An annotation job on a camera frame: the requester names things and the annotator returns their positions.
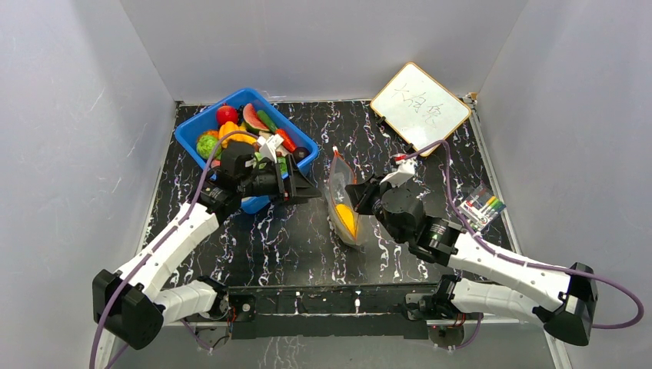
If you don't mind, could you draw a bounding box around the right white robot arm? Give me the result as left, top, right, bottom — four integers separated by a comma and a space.
345, 177, 597, 346

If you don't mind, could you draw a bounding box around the yellow toy mango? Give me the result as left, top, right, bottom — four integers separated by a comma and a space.
335, 204, 358, 240

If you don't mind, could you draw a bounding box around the blue plastic bin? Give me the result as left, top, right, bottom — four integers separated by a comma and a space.
175, 88, 318, 220

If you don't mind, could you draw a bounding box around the wrist white camera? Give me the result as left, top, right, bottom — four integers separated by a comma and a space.
257, 134, 284, 165
381, 155, 417, 187

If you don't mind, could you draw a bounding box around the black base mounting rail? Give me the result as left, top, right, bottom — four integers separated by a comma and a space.
101, 280, 515, 341

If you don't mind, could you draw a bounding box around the dark toy plum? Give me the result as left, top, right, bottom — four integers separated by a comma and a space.
291, 147, 310, 164

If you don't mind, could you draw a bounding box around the purple cable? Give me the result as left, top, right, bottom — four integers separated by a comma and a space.
88, 130, 261, 369
394, 138, 645, 331

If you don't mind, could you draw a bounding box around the pack of coloured markers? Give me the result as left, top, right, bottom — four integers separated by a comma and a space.
457, 184, 506, 231

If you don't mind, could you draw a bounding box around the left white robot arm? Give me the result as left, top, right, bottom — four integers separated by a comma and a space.
92, 142, 321, 350

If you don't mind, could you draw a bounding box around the green toy lettuce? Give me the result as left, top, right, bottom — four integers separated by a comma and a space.
254, 152, 288, 175

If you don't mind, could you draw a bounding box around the toy watermelon slice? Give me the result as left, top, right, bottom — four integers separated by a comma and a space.
242, 103, 270, 133

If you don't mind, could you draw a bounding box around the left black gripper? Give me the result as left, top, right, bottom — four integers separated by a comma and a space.
238, 155, 321, 208

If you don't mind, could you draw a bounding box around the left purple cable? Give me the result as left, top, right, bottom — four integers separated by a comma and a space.
88, 130, 261, 369

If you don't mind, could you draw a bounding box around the green toy cucumber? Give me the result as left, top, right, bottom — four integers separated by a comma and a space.
257, 110, 278, 134

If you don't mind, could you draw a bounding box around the green toy custard apple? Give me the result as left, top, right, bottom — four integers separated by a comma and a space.
196, 134, 222, 161

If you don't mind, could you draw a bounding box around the clear zip top bag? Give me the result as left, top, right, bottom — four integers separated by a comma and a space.
325, 146, 373, 250

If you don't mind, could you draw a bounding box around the yellow toy bell pepper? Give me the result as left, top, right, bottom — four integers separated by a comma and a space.
218, 121, 256, 148

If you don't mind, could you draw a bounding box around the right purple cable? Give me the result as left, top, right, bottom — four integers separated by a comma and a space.
394, 138, 645, 331

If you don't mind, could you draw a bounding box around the white dry-erase board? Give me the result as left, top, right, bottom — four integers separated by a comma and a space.
370, 62, 471, 157

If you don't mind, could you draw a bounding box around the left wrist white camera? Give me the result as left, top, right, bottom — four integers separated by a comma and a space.
257, 134, 284, 165

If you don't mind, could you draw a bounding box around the toy carrot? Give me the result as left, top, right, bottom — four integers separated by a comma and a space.
275, 128, 297, 153

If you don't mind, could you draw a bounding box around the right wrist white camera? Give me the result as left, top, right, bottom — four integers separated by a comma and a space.
381, 155, 417, 187

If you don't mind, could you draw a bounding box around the red toy pomegranate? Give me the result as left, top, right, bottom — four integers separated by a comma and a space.
215, 104, 239, 127

